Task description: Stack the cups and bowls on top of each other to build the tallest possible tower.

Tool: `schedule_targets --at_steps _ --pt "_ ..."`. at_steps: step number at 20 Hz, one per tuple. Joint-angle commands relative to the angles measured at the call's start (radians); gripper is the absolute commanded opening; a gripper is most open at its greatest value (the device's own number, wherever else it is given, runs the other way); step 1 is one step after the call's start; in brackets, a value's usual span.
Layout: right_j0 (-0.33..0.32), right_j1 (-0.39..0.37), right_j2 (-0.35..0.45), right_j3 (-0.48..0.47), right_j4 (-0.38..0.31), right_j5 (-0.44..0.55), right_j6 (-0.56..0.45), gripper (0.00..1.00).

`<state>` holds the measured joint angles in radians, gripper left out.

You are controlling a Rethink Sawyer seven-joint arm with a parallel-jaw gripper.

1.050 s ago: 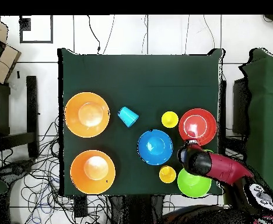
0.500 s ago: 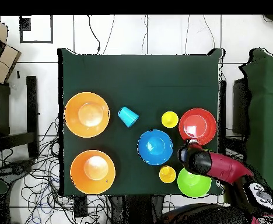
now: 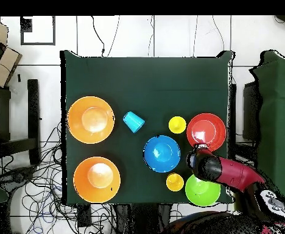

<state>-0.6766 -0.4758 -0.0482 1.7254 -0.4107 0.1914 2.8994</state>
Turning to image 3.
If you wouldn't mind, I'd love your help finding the red plastic bowl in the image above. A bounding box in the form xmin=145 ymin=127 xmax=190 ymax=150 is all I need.
xmin=186 ymin=112 xmax=227 ymax=152

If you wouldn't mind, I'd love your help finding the light blue plastic bowl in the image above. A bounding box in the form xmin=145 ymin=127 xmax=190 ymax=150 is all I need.
xmin=142 ymin=135 xmax=181 ymax=173

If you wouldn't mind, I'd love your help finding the light blue plastic cup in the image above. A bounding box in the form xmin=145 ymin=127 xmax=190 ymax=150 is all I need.
xmin=122 ymin=111 xmax=146 ymax=134

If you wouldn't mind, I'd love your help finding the orange plastic bowl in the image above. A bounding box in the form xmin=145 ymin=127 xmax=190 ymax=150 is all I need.
xmin=73 ymin=156 xmax=121 ymax=204
xmin=67 ymin=96 xmax=116 ymax=144

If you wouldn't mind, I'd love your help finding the yellow plastic cup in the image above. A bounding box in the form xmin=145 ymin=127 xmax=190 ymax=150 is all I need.
xmin=166 ymin=172 xmax=185 ymax=192
xmin=168 ymin=116 xmax=188 ymax=135

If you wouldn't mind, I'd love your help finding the green plastic bowl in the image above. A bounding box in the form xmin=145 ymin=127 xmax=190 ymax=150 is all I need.
xmin=185 ymin=174 xmax=222 ymax=207

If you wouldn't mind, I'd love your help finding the black box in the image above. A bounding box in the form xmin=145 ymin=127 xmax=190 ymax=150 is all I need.
xmin=242 ymin=81 xmax=262 ymax=142

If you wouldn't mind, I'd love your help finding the dark green tablecloth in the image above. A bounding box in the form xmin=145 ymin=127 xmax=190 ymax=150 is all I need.
xmin=60 ymin=50 xmax=234 ymax=205

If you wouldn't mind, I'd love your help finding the black power adapter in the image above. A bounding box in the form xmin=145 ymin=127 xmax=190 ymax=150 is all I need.
xmin=77 ymin=204 xmax=93 ymax=227

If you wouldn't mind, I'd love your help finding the black equipment base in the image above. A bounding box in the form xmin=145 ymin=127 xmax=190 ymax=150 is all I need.
xmin=0 ymin=166 xmax=37 ymax=187

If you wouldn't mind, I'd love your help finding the black cable with plug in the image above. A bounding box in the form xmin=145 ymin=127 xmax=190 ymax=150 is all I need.
xmin=91 ymin=15 xmax=106 ymax=57

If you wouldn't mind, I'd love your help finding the tangle of floor cables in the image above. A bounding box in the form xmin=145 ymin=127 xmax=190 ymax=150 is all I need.
xmin=0 ymin=121 xmax=124 ymax=234

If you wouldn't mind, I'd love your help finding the black stand frame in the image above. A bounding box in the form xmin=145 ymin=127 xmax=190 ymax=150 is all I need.
xmin=0 ymin=79 xmax=41 ymax=166

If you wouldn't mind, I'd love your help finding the black square floor frame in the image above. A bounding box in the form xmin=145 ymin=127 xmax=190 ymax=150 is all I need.
xmin=20 ymin=15 xmax=56 ymax=46

